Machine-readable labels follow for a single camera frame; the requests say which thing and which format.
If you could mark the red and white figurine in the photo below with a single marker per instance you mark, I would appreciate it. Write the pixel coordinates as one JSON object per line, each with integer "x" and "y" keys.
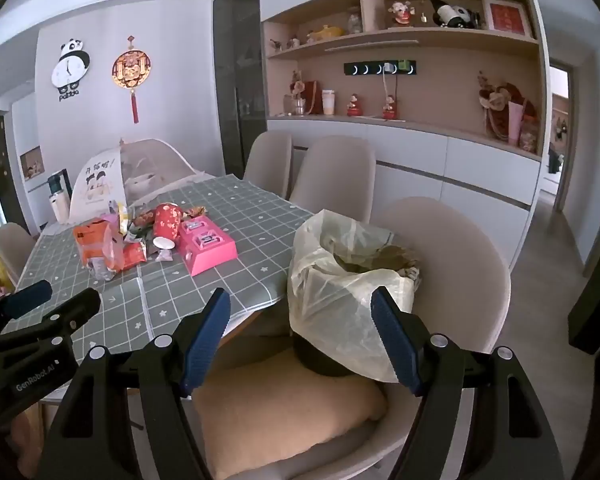
{"x": 400, "y": 12}

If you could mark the pink toy stove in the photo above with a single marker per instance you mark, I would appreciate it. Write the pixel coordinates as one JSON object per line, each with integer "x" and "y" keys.
{"x": 207, "y": 245}

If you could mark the tan seat cushion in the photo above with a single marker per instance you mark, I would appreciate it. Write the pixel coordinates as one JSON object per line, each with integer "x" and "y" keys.
{"x": 280, "y": 410}

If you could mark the white tumbler cup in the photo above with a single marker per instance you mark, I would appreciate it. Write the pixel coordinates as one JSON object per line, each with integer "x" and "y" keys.
{"x": 328, "y": 102}

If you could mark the small red figurine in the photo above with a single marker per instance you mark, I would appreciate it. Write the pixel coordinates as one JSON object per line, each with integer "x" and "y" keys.
{"x": 389, "y": 108}
{"x": 353, "y": 106}

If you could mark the black trash bin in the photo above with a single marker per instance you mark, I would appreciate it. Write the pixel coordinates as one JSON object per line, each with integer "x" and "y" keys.
{"x": 325, "y": 360}

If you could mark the dark red gift bag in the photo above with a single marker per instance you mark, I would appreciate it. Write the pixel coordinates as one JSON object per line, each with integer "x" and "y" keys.
{"x": 313, "y": 96}

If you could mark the red hanging knot ornament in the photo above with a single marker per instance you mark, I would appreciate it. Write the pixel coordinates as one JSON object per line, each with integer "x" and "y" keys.
{"x": 131, "y": 72}

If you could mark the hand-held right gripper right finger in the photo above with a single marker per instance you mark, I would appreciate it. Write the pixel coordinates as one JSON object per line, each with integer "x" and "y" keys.
{"x": 395, "y": 340}

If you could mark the yellow teapot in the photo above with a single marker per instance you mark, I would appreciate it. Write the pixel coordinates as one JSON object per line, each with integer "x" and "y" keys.
{"x": 325, "y": 33}

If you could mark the beige dining chair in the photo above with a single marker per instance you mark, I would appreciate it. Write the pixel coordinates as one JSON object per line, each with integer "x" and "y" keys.
{"x": 10, "y": 250}
{"x": 335, "y": 175}
{"x": 267, "y": 157}
{"x": 455, "y": 240}

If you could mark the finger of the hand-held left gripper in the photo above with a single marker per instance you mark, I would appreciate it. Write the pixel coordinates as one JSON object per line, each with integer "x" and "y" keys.
{"x": 75, "y": 310}
{"x": 25, "y": 300}

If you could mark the glass vase with flowers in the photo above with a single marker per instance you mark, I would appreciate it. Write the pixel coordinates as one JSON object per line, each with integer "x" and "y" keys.
{"x": 297, "y": 97}

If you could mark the small wall picture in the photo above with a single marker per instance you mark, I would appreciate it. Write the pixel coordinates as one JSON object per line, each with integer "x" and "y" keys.
{"x": 31, "y": 162}

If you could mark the red paper cup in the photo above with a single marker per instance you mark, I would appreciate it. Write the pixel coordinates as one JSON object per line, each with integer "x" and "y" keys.
{"x": 166, "y": 225}

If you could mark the red snack packet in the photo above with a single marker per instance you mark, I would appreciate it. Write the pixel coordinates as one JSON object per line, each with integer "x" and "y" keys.
{"x": 144, "y": 217}

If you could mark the black wall power strip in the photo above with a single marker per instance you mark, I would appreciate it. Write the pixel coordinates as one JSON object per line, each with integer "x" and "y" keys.
{"x": 365, "y": 69}

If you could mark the pink tin box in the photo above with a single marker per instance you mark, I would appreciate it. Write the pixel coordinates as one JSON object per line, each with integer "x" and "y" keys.
{"x": 109, "y": 218}

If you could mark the mesh food cover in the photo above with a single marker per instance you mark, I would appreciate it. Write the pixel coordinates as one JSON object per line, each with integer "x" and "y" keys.
{"x": 130, "y": 165}

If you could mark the wooden wall shelf unit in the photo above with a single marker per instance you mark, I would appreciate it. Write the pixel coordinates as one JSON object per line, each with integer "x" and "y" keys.
{"x": 440, "y": 95}

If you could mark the wine bottle in panda holder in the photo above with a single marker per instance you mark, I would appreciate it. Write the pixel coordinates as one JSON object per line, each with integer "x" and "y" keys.
{"x": 450, "y": 12}

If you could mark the white sideboard cabinet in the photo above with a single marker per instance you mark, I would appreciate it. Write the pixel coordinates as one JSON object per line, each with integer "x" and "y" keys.
{"x": 430, "y": 170}

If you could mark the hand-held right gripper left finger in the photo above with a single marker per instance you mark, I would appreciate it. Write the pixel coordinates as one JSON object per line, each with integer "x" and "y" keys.
{"x": 205, "y": 345}

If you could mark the orange snack packet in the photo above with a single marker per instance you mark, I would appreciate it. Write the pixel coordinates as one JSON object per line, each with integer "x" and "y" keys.
{"x": 95, "y": 245}

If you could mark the red framed picture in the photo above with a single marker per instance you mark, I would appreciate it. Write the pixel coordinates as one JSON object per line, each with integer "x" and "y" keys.
{"x": 506, "y": 15}

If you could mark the glass jar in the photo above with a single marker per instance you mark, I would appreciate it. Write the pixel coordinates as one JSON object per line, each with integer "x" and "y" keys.
{"x": 355, "y": 21}

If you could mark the translucent plastic bin bag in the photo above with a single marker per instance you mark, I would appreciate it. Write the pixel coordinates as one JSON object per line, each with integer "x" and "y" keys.
{"x": 330, "y": 280}

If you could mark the grey checked tablecloth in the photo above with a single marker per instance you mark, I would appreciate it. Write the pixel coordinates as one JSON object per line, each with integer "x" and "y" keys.
{"x": 260, "y": 230}

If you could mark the yellow snack packet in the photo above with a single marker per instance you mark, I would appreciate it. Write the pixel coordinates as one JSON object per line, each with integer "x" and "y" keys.
{"x": 121, "y": 216}

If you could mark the panda wall clock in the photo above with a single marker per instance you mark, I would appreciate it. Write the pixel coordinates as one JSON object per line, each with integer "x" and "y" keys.
{"x": 70, "y": 67}

